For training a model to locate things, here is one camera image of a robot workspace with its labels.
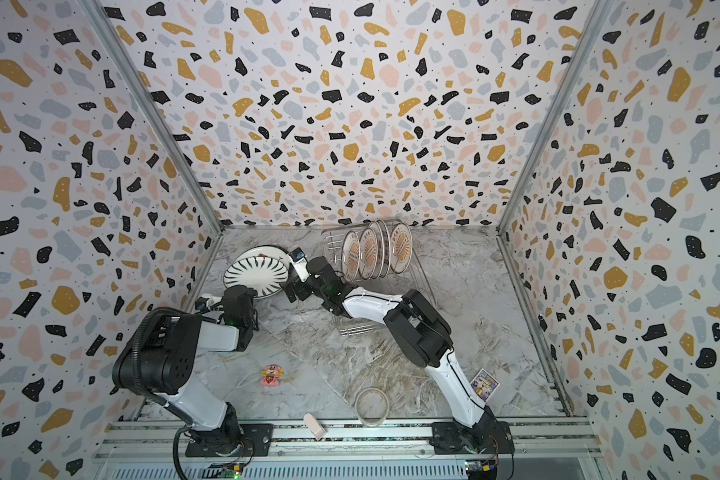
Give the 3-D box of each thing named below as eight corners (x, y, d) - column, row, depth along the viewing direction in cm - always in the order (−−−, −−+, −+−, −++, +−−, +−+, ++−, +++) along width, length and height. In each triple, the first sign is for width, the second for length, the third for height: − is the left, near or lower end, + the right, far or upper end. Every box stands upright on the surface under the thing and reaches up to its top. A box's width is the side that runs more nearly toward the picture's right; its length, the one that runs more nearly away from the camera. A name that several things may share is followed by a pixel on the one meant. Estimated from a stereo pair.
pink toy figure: (263, 387, 84) (258, 382, 81) (267, 369, 87) (263, 364, 84) (281, 387, 84) (277, 382, 81) (285, 369, 87) (281, 364, 84)
